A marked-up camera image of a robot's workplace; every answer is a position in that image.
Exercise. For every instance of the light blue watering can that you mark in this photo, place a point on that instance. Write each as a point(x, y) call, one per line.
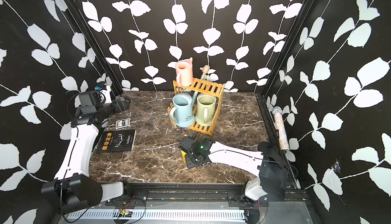
point(182, 111)

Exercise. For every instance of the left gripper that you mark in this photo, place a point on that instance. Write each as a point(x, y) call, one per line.
point(124, 105)

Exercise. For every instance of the pink watering can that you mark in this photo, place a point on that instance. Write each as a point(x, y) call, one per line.
point(184, 72)

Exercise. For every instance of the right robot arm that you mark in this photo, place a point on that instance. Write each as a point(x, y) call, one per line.
point(270, 171)

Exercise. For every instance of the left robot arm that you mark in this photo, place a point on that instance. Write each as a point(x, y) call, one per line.
point(72, 189)

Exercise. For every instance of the black front rail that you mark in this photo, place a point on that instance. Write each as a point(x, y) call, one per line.
point(231, 194)

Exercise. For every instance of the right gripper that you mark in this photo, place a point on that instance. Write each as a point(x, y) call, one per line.
point(189, 164)

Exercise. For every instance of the blue playing card box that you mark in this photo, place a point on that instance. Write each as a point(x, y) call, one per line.
point(123, 123)

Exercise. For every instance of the yellow watering can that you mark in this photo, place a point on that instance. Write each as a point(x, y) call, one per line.
point(183, 156)

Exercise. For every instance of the sage green watering can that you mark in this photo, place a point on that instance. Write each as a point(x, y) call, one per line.
point(205, 109)

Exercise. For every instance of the white perforated front strip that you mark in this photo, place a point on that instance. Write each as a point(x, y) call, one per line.
point(159, 214)

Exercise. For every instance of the sprinkle filled clear tube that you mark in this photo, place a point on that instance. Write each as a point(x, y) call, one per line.
point(280, 127)

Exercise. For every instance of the black book yellow lettering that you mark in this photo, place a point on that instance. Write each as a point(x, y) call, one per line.
point(116, 141)

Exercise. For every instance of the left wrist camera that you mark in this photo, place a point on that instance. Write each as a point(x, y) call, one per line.
point(104, 93)

